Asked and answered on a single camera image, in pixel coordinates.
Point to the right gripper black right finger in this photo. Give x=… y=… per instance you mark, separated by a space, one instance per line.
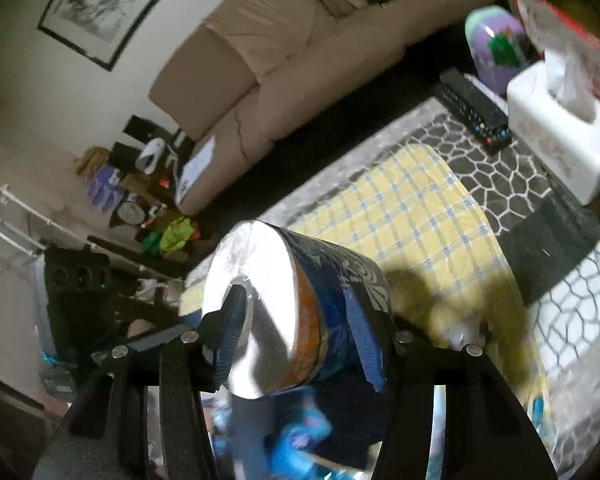
x=451 y=413

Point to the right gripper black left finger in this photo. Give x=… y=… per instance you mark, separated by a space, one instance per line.
x=104 y=434

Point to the blue toilet paper roll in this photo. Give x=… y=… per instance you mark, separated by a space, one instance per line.
x=282 y=310

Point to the yellow plaid tablecloth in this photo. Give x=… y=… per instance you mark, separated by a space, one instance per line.
x=447 y=276

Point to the paper sheet on sofa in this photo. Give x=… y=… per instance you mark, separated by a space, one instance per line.
x=193 y=169

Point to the black remote control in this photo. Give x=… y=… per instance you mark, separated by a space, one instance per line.
x=470 y=106

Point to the white tissue box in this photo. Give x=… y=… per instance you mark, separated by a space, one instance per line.
x=552 y=110

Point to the purple egg toy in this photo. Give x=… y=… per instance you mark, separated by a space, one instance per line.
x=498 y=45

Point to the framed ink painting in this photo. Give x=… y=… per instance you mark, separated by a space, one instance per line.
x=96 y=29

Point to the brown fabric sofa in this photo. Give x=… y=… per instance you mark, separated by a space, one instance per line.
x=256 y=70

